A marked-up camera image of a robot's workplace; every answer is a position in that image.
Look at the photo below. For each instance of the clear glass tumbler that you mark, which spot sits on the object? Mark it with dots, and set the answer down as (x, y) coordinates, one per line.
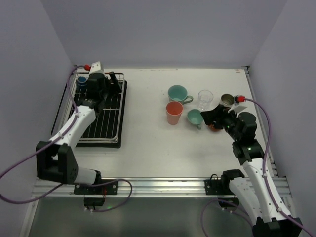
(205, 98)

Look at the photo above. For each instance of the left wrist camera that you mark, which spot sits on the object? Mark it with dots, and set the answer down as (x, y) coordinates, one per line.
(96, 68)

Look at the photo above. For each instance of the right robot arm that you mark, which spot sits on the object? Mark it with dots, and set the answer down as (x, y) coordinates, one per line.
(254, 186)

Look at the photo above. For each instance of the metal tin cup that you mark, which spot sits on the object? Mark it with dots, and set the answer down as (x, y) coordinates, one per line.
(227, 100)

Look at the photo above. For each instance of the metal wire dish rack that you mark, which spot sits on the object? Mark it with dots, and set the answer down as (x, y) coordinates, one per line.
(74, 93)

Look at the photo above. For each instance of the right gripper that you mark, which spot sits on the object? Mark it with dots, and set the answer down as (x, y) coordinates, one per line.
(212, 116)

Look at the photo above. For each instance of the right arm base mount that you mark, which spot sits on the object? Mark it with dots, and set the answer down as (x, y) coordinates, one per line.
(214, 187)

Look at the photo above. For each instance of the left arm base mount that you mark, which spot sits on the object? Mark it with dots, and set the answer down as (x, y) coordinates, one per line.
(94, 195)

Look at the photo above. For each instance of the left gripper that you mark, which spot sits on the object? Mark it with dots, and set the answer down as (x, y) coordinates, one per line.
(108, 82)

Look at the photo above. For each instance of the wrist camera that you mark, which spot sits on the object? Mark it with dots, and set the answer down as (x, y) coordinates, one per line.
(96, 68)
(239, 104)

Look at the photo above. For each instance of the blue cup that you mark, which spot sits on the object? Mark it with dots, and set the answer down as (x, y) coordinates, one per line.
(81, 83)

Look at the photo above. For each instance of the black drip tray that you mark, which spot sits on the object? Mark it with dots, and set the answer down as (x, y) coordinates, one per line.
(121, 133)

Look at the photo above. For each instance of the small green teacup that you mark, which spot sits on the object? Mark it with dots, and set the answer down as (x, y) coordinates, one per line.
(194, 117)

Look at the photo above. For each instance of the large green mug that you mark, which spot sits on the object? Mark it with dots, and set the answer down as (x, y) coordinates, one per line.
(180, 94)

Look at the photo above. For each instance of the red smiley mug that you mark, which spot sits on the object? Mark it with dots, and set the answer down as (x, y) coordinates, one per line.
(213, 129)

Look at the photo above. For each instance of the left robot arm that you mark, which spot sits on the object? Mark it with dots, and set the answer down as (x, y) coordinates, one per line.
(55, 158)

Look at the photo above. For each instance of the pink plastic cup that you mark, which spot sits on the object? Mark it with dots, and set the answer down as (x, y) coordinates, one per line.
(174, 110)

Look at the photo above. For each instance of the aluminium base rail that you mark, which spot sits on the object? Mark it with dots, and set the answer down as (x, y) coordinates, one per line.
(152, 187)

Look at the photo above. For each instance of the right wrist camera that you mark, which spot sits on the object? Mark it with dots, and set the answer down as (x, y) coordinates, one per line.
(239, 104)

